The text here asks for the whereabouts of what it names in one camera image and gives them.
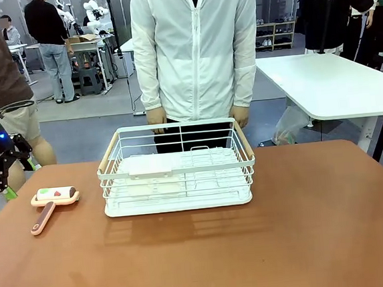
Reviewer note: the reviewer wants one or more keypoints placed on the pink lint roller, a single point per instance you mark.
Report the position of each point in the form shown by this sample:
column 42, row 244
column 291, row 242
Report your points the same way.
column 53, row 194

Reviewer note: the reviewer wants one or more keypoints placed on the person's right forearm white sleeve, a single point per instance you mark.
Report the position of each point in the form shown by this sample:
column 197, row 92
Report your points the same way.
column 149, row 86

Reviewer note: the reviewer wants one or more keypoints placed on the person's left forearm white sleeve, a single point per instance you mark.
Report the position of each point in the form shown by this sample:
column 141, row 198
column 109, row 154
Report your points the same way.
column 245, row 85

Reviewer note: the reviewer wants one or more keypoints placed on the person's right hand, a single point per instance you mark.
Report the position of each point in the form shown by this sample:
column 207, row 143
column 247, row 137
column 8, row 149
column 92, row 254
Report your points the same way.
column 155, row 118

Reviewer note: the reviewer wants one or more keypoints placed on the person's left hand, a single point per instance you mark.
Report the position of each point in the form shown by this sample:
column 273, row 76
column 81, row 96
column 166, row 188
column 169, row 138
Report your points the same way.
column 241, row 115

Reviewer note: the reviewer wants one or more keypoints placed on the grey plastic stool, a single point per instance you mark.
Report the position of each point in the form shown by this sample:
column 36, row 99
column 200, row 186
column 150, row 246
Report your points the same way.
column 89, row 80

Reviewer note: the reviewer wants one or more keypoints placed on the seated person in grey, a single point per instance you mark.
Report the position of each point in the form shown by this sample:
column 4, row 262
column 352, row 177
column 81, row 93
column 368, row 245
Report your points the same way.
column 10, row 33

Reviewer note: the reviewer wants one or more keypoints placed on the person in black top jeans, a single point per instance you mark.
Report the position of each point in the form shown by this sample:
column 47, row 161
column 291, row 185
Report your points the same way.
column 47, row 25

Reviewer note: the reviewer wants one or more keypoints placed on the white plastic cutlery holder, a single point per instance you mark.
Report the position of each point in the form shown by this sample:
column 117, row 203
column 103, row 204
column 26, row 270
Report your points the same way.
column 150, row 167

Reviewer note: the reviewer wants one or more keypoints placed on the white desk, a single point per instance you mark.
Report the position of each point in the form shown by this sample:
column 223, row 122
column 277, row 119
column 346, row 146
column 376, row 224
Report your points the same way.
column 89, row 45

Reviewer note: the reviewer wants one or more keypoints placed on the cardboard box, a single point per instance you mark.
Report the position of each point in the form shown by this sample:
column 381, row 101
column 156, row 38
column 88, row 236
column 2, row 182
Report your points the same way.
column 83, row 38

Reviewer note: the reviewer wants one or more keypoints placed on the black tripod stand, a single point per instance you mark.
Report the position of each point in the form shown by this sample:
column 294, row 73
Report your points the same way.
column 114, row 29

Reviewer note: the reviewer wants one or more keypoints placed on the white humanoid robot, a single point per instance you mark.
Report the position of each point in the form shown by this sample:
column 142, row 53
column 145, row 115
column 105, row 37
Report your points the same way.
column 94, row 14

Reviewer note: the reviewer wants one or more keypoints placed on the white ribbed drain tray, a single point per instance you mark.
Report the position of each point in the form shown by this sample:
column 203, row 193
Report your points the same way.
column 180, row 203

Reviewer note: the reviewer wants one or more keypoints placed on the person in white jacket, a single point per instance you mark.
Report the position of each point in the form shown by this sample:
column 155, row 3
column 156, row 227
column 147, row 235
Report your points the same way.
column 196, row 49

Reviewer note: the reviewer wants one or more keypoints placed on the clear plastic bag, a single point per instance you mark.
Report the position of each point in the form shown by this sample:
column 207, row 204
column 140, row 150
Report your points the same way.
column 291, row 128

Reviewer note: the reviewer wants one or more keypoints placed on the wooden shoe rack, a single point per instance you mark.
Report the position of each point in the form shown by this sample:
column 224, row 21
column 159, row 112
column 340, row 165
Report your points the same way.
column 274, row 35

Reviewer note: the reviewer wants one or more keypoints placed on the large white table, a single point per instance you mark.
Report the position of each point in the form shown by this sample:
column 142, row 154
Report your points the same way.
column 334, row 84

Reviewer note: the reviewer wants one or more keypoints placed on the person in black coat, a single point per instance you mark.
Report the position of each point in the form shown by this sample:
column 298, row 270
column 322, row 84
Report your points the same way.
column 330, row 7

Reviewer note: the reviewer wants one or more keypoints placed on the person in white shirt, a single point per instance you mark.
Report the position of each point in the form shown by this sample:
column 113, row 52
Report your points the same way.
column 357, row 25

